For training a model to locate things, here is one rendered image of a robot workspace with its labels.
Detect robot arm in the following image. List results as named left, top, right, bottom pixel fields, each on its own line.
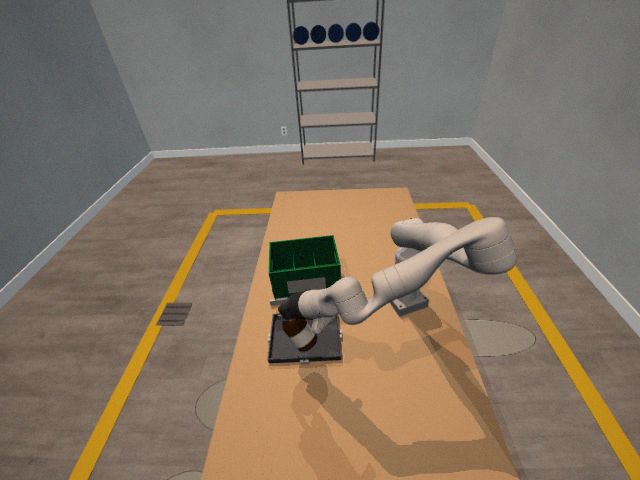
left=309, top=217, right=517, bottom=325

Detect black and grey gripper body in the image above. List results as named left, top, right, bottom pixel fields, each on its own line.
left=278, top=290, right=336, bottom=334

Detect brown bottle with white label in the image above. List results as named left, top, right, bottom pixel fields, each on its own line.
left=282, top=318, right=318, bottom=352

